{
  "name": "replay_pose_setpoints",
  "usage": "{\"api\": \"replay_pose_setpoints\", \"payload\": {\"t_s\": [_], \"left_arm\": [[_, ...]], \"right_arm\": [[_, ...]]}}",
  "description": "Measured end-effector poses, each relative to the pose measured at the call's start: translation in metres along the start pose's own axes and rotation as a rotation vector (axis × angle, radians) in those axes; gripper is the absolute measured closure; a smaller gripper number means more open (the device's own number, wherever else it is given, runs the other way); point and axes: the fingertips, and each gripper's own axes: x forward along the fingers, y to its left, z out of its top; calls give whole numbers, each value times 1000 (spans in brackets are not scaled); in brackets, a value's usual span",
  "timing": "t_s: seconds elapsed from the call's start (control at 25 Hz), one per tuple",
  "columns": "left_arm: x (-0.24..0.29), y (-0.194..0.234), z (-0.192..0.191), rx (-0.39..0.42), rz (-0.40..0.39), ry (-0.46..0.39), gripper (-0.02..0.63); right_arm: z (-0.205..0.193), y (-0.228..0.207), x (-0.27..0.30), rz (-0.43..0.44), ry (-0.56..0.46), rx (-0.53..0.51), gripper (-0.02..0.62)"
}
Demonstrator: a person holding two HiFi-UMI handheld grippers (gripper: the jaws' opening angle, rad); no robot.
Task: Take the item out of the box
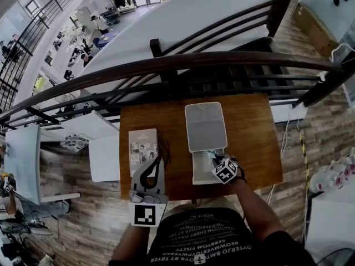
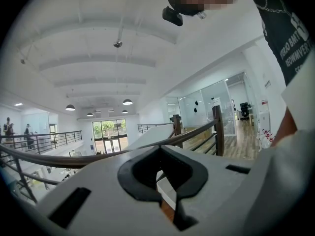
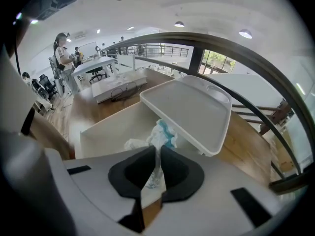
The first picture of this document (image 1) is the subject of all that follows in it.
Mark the rack of dark coats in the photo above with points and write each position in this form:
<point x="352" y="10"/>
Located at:
<point x="122" y="0"/>

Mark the patterned cushion stool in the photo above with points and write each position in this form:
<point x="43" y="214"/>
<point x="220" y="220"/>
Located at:
<point x="74" y="142"/>

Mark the person's khaki trouser leg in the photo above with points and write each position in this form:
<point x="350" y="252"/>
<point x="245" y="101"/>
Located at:
<point x="210" y="202"/>

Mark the person's right forearm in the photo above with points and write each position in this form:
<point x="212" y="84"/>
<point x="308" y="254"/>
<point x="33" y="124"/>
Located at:
<point x="255" y="209"/>

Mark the dark stair railing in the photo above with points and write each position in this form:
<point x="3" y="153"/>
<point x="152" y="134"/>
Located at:
<point x="280" y="10"/>

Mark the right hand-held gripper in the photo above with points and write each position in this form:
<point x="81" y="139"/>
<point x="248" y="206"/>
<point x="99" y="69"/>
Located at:
<point x="226" y="170"/>

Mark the pack of water bottles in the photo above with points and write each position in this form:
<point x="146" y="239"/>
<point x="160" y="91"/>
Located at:
<point x="330" y="176"/>

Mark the white plastic drawer box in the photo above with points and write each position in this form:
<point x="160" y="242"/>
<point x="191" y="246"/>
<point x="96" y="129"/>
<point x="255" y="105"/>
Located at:
<point x="205" y="129"/>

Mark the white counter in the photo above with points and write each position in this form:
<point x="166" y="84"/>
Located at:
<point x="332" y="223"/>

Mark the yellow black floor strip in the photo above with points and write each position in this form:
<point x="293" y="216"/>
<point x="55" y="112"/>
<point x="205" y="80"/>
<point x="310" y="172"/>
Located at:
<point x="304" y="159"/>

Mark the brown wooden table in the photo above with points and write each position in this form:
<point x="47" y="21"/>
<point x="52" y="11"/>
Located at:
<point x="249" y="137"/>

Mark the dark curved handrail railing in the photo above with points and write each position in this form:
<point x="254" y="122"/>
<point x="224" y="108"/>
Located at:
<point x="180" y="62"/>

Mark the black balcony railing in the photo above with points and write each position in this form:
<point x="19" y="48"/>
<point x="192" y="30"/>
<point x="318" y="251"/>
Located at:
<point x="50" y="5"/>

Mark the clear plastic bag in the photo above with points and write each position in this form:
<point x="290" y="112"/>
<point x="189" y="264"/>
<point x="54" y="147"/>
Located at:
<point x="209" y="159"/>

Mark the grey book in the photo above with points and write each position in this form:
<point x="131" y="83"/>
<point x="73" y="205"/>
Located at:
<point x="141" y="145"/>

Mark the person's black printed t-shirt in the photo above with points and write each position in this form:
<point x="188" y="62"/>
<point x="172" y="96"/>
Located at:
<point x="208" y="240"/>

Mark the white chair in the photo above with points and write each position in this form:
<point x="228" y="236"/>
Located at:
<point x="104" y="159"/>

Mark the white table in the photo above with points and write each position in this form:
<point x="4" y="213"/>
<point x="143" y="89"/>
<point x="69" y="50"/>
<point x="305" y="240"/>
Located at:
<point x="23" y="159"/>

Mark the person's left forearm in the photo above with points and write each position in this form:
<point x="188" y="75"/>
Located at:
<point x="130" y="242"/>

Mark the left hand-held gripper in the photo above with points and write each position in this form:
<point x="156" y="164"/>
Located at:
<point x="144" y="215"/>

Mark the brown cardboard box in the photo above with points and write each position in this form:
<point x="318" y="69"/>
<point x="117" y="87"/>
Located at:
<point x="316" y="29"/>

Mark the black standing fan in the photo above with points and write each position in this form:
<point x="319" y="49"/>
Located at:
<point x="338" y="259"/>

